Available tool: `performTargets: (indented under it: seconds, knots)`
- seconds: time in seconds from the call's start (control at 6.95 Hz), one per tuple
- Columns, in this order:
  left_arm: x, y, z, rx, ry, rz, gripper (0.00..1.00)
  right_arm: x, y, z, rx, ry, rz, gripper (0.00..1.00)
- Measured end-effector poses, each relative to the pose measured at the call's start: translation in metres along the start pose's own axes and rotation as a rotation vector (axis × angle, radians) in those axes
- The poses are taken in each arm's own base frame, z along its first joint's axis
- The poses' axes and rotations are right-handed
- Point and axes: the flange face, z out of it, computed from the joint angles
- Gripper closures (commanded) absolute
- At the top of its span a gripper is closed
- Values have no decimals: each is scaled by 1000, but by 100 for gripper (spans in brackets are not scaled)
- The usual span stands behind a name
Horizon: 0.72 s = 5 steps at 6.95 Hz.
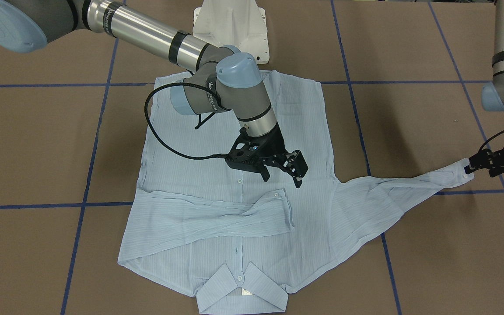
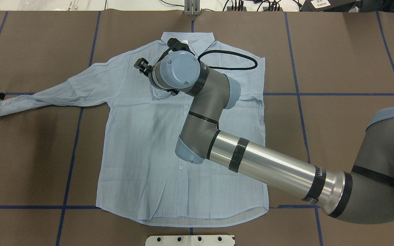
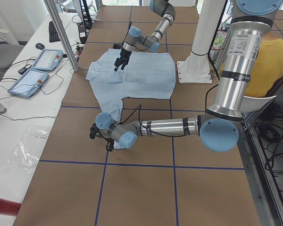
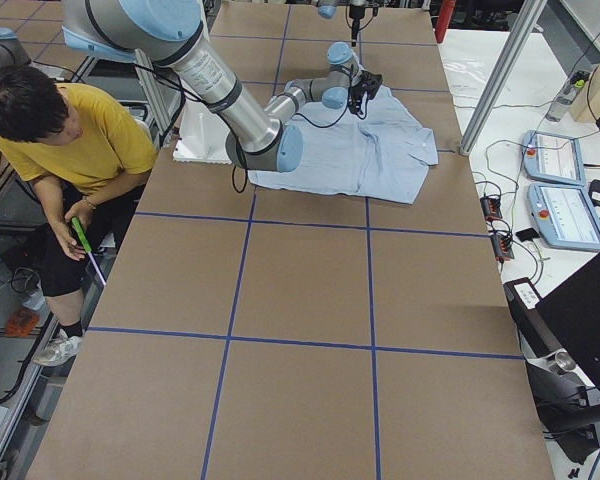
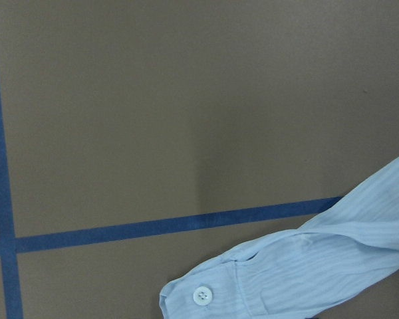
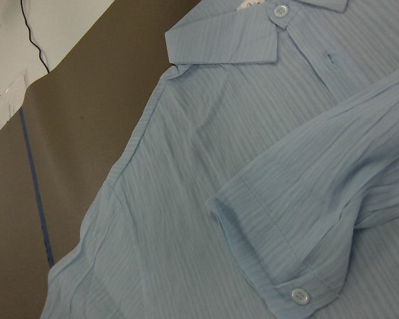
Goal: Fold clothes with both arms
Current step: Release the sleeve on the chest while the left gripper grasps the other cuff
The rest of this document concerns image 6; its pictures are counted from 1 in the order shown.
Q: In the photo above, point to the brown table cover mat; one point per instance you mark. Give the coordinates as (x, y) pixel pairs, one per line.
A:
(75, 77)

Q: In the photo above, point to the light blue button-up shirt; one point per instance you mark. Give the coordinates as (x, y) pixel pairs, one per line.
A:
(262, 180)

